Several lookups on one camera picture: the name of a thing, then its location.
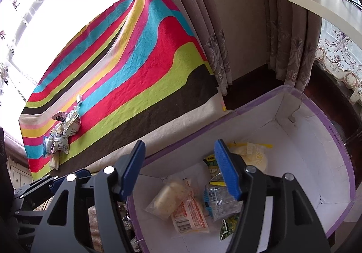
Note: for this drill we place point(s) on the cream snack packet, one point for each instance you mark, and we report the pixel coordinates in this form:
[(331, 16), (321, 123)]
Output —
[(79, 99)]

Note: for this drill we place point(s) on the white ornate cabinet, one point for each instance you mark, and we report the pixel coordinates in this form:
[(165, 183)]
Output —
[(17, 174)]

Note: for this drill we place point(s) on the silver tassel fringe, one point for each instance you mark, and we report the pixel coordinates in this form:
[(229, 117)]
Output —
[(127, 222)]

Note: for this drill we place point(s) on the white crinkled packet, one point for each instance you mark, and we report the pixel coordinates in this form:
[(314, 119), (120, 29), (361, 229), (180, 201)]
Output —
[(72, 123)]

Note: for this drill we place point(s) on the white barcode packet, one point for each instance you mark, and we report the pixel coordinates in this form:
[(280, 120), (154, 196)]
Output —
[(60, 141)]

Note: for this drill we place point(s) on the yellow bun clear packet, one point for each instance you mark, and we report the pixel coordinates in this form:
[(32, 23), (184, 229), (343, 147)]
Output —
[(251, 154)]

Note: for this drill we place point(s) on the brown grey wrapper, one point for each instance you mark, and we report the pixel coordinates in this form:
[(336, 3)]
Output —
[(58, 117)]

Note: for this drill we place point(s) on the white shelf board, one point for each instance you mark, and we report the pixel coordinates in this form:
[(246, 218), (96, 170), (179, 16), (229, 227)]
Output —
[(325, 4)]

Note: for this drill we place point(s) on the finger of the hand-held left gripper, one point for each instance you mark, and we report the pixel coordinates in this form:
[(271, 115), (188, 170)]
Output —
[(36, 185), (28, 213)]

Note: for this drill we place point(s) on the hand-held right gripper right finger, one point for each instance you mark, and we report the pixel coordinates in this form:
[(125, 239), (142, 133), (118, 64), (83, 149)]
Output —
[(227, 171)]

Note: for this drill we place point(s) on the small clear blue packet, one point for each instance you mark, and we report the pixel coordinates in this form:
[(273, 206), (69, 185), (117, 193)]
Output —
[(220, 202)]

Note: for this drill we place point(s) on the bread packet orange label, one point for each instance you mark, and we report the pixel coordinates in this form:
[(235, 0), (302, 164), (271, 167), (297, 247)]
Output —
[(186, 210)]

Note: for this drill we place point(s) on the green yellow small packet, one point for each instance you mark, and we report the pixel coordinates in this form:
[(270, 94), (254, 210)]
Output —
[(210, 162)]

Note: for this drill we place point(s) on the sheer floral window curtain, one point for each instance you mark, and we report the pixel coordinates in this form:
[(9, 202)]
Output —
[(17, 35)]

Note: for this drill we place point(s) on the colourful striped cloth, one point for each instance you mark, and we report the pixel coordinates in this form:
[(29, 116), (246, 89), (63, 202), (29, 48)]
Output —
[(141, 72)]

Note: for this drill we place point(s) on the cream lace curtain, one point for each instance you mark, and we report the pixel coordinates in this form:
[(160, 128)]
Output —
[(339, 55)]

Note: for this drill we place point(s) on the dark green patterned packet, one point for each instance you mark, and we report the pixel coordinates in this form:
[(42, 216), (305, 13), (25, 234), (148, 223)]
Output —
[(229, 227)]

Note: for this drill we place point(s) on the purple box white inside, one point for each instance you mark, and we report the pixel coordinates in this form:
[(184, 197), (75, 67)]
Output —
[(297, 134)]

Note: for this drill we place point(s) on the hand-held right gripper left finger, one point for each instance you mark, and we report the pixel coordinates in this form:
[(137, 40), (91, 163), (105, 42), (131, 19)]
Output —
[(133, 168)]

